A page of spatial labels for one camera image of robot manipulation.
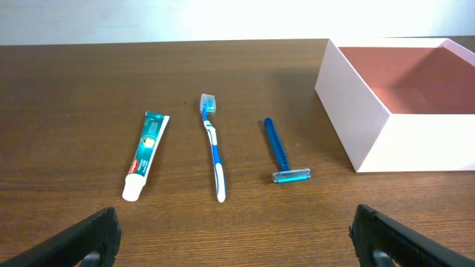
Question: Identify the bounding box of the white cardboard box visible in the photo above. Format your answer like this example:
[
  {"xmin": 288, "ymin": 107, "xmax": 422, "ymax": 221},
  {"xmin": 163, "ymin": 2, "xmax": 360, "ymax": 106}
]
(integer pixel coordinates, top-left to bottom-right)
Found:
[{"xmin": 315, "ymin": 38, "xmax": 474, "ymax": 173}]

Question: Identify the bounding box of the teal white toothpaste tube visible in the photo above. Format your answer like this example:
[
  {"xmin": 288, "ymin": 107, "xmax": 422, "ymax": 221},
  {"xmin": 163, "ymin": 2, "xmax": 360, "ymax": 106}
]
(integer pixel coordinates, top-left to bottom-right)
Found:
[{"xmin": 122, "ymin": 111, "xmax": 170, "ymax": 202}]

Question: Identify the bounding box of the blue white toothbrush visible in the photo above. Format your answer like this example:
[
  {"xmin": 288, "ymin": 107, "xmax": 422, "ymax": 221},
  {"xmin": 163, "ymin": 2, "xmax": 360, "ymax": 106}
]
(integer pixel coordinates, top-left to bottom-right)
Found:
[{"xmin": 200, "ymin": 93, "xmax": 226, "ymax": 202}]

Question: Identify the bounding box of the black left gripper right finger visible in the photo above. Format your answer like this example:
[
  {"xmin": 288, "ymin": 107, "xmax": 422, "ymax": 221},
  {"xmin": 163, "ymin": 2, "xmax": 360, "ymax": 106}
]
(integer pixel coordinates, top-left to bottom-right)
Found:
[{"xmin": 349, "ymin": 204, "xmax": 474, "ymax": 267}]

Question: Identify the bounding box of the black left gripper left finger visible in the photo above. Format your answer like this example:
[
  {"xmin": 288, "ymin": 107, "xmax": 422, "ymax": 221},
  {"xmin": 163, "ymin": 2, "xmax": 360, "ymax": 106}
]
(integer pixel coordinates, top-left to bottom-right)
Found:
[{"xmin": 1, "ymin": 207, "xmax": 122, "ymax": 267}]

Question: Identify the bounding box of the blue disposable razor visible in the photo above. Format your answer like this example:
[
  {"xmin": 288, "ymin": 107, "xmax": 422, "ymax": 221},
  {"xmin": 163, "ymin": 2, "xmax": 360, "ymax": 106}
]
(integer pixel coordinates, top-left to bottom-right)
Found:
[{"xmin": 264, "ymin": 117, "xmax": 311, "ymax": 184}]

